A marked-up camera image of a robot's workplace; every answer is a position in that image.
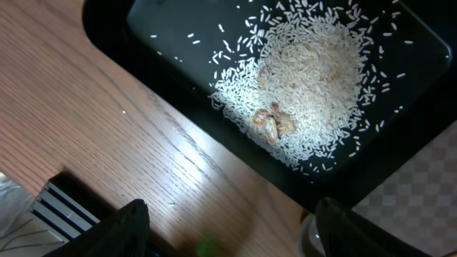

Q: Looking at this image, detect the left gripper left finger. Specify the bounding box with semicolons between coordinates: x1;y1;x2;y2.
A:
44;199;149;257

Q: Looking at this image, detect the black waste tray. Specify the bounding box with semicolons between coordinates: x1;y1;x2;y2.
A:
82;1;456;211

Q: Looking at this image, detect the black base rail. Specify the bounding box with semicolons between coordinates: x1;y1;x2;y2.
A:
29;169;116;243

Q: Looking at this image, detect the brown food scrap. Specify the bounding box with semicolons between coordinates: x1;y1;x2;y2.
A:
251;102;296;145

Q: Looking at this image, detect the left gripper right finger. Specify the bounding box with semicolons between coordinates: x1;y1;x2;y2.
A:
315;198;427;257

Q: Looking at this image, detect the pile of rice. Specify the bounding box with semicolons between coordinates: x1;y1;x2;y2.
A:
209;1;391;168

